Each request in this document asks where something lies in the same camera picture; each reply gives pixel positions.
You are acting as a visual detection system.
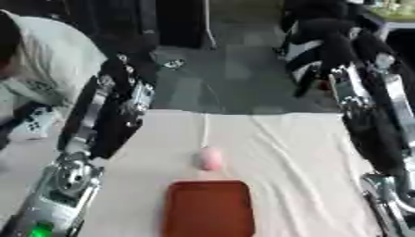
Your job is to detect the pink oval soft toy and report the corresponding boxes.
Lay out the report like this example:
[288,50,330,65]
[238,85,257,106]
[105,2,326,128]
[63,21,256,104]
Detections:
[195,145,226,171]

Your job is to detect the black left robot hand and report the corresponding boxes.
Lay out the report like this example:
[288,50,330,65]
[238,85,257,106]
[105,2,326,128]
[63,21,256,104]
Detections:
[57,54,159,161]

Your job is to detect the black chair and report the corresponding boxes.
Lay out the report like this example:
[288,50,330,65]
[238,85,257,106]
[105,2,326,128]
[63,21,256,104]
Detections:
[273,0,365,98]

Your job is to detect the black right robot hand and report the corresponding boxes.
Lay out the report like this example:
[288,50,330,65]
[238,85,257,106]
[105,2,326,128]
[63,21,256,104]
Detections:
[325,60,415,179]

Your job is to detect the white cord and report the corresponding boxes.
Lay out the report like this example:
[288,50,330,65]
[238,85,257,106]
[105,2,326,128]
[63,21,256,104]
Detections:
[199,113,213,148]

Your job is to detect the white pole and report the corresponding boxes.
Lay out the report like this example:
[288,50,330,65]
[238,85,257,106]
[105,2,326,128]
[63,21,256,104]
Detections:
[202,0,220,49]

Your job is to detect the red-brown open box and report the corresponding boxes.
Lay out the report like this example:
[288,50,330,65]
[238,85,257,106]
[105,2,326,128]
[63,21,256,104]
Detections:
[160,180,258,237]

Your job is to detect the small black-white floor object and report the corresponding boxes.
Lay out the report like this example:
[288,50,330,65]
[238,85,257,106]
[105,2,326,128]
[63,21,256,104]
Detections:
[160,58,187,70]

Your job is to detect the person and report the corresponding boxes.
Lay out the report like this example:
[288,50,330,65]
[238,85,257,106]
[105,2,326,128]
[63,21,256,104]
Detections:
[0,8,110,148]

